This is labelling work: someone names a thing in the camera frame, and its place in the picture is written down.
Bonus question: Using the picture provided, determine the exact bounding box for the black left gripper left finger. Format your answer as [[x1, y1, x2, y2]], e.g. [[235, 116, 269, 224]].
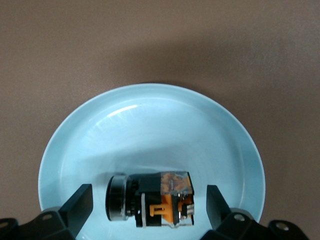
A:
[[0, 183, 94, 240]]

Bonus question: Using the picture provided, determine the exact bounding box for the light blue round plate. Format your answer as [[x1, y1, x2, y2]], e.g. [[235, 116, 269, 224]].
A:
[[37, 83, 266, 240]]

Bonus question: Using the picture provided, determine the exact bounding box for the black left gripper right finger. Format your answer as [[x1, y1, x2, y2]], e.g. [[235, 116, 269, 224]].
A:
[[199, 184, 312, 240]]

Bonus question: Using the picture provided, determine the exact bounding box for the orange black push-button switch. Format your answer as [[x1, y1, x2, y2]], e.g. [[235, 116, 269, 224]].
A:
[[104, 171, 196, 229]]

